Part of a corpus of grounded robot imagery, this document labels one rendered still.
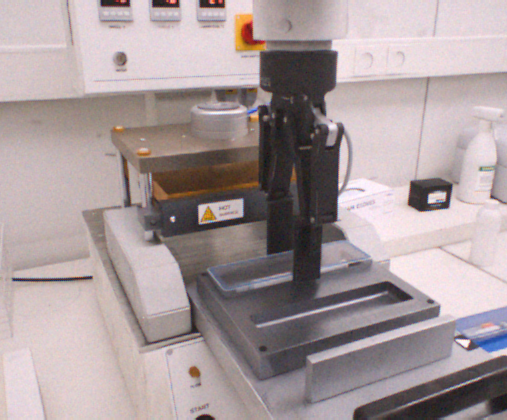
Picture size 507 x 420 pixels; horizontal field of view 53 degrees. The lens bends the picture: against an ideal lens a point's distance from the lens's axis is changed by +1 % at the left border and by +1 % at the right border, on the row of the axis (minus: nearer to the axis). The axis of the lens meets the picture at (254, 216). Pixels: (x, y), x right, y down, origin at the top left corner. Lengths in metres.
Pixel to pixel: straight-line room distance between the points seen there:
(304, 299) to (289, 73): 0.22
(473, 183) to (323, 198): 1.00
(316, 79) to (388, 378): 0.27
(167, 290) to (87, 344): 0.37
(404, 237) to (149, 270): 0.75
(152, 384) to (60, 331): 0.41
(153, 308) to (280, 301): 0.14
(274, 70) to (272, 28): 0.04
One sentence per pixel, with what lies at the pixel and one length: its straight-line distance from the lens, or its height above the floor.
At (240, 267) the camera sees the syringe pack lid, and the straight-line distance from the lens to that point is 0.56.
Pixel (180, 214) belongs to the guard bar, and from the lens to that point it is 0.62.
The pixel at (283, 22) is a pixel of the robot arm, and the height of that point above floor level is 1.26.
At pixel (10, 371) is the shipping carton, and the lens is 0.74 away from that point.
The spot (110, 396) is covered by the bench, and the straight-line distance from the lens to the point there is 0.80.
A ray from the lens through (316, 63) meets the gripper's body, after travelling 0.48.
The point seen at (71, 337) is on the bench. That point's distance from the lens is 0.94.
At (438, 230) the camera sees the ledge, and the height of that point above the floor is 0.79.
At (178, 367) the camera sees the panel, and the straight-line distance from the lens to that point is 0.59.
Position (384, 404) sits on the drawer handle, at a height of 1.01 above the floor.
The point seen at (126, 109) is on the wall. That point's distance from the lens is 1.16.
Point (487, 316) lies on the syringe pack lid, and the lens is 0.99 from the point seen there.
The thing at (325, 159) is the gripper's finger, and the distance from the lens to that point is 0.47.
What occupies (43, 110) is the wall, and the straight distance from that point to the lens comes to 1.14.
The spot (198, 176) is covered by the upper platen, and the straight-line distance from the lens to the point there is 0.69.
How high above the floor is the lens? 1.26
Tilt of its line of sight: 21 degrees down
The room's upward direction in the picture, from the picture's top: straight up
